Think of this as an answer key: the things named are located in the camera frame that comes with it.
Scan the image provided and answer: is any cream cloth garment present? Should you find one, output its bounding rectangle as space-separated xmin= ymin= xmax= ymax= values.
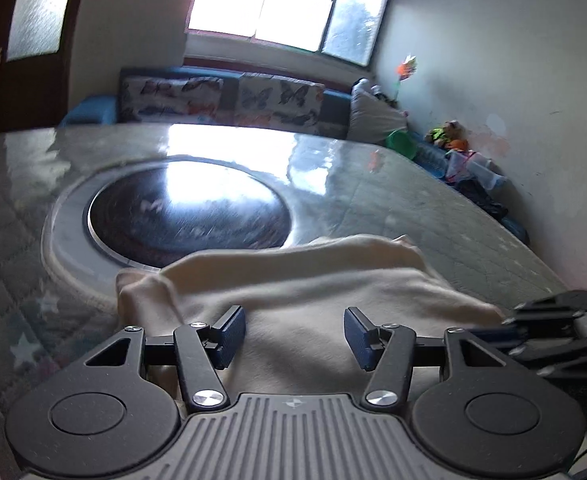
xmin=116 ymin=234 xmax=507 ymax=396

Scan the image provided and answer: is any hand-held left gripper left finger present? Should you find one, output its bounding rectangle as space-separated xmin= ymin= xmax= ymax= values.
xmin=80 ymin=305 xmax=248 ymax=413

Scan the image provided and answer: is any window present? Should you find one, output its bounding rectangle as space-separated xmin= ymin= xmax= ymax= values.
xmin=186 ymin=0 xmax=389 ymax=66

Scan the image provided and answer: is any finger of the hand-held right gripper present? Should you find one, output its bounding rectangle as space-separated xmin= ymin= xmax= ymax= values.
xmin=473 ymin=290 xmax=587 ymax=341
xmin=508 ymin=331 xmax=587 ymax=378

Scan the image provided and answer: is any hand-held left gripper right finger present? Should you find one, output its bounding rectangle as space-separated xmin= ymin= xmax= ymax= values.
xmin=343 ymin=306 xmax=511 ymax=412

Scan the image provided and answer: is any blue sofa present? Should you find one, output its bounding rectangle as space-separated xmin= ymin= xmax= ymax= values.
xmin=58 ymin=66 xmax=529 ymax=246

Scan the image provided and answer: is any grey pillow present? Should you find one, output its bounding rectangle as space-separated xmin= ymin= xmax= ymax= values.
xmin=348 ymin=84 xmax=408 ymax=146

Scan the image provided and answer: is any colourful pinwheel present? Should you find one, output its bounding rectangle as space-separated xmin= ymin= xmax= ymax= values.
xmin=393 ymin=54 xmax=419 ymax=106

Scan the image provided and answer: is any dark clothing pile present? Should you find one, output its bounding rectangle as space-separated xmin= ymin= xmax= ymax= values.
xmin=456 ymin=180 xmax=509 ymax=221

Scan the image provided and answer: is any round black induction cooktop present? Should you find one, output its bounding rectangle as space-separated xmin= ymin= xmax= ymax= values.
xmin=43 ymin=157 xmax=304 ymax=286

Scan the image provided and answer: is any green plastic bowl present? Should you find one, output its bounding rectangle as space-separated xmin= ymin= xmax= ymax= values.
xmin=386 ymin=130 xmax=418 ymax=161

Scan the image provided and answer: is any panda plush toy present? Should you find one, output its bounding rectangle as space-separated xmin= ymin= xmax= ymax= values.
xmin=353 ymin=79 xmax=399 ymax=106

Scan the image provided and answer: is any dark wooden glass door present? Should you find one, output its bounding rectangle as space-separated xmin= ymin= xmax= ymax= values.
xmin=0 ymin=0 xmax=86 ymax=136

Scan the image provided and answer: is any clear plastic storage box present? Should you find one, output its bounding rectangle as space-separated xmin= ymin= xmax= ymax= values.
xmin=446 ymin=150 xmax=507 ymax=188

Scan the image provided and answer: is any butterfly print cushion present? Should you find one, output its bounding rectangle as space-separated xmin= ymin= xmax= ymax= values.
xmin=120 ymin=74 xmax=224 ymax=123
xmin=236 ymin=74 xmax=324 ymax=128

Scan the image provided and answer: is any teddy bear toy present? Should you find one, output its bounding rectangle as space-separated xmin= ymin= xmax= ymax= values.
xmin=426 ymin=120 xmax=461 ymax=148

